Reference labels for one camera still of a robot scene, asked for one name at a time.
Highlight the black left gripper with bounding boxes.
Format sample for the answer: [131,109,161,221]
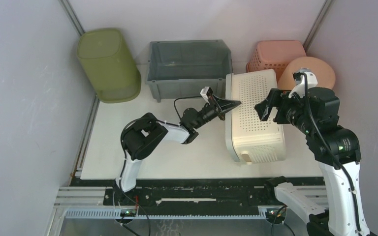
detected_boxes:
[192,94,242,130]

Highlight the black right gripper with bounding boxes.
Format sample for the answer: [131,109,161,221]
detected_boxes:
[253,87,314,134]

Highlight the cream perforated plastic basket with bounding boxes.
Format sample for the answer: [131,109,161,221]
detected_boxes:
[225,69,286,164]

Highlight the pink perforated plastic basket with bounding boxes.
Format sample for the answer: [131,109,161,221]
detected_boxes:
[246,40,306,81]

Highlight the orange plastic bucket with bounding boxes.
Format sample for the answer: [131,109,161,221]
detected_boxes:
[277,57,336,90]

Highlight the green perforated waste bin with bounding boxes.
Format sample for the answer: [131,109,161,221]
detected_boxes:
[76,28,142,103]

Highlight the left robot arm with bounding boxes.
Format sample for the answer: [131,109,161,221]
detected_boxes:
[113,95,242,205]

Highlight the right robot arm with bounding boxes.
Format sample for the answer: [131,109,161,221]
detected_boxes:
[255,87,371,236]

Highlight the grey plastic storage bin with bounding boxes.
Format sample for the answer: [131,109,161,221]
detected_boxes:
[145,39,233,102]

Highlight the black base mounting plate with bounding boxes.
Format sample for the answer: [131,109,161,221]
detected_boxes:
[70,177,327,216]

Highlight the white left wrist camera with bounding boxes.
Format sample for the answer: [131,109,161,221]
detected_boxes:
[200,87,213,102]

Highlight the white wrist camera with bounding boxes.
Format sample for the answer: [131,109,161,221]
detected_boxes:
[200,87,213,102]
[288,68,318,98]

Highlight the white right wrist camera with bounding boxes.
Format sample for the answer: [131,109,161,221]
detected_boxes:
[288,68,318,98]

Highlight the right aluminium frame post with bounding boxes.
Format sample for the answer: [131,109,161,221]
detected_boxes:
[303,0,336,53]

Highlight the aluminium frame post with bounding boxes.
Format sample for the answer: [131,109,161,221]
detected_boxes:
[59,0,85,36]
[303,0,336,53]

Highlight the aluminium front rail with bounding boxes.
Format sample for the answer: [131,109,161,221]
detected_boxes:
[53,185,351,220]

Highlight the left aluminium frame post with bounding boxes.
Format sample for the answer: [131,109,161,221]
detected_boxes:
[59,0,85,36]

